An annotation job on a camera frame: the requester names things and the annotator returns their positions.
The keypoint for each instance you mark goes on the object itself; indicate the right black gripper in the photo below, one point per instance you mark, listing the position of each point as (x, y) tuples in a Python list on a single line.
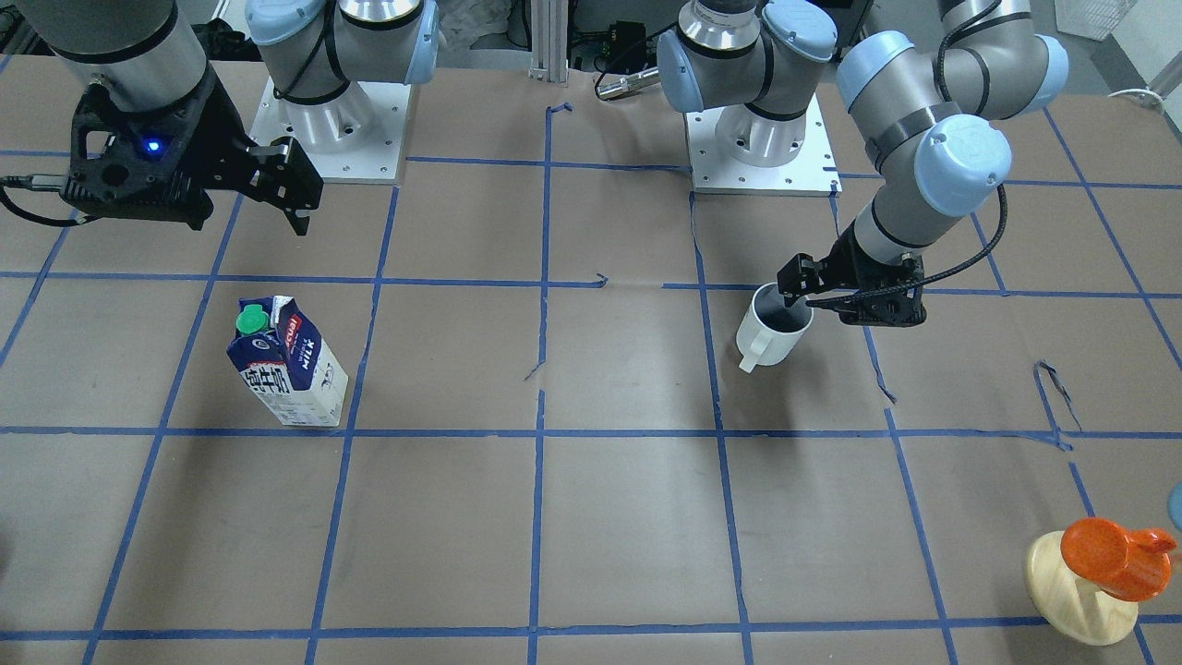
[(224, 139)]

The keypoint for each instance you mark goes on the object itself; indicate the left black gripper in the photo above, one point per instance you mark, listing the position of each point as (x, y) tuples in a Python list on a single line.
[(847, 265)]

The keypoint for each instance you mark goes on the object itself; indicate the white mug grey inside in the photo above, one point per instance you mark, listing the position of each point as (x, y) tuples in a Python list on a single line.
[(770, 329)]

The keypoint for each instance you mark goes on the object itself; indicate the blue white milk carton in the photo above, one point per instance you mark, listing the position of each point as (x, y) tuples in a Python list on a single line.
[(282, 358)]

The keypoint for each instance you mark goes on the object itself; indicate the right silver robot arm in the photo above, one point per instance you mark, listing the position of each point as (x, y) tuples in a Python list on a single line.
[(314, 51)]

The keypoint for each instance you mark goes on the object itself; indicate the orange mug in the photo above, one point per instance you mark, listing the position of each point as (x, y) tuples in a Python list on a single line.
[(1129, 565)]

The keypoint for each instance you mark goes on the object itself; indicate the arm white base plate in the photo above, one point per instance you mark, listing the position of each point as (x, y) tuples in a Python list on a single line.
[(356, 139), (762, 148)]

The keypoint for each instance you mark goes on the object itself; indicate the aluminium frame post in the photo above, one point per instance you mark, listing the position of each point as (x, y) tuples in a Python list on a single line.
[(549, 23)]

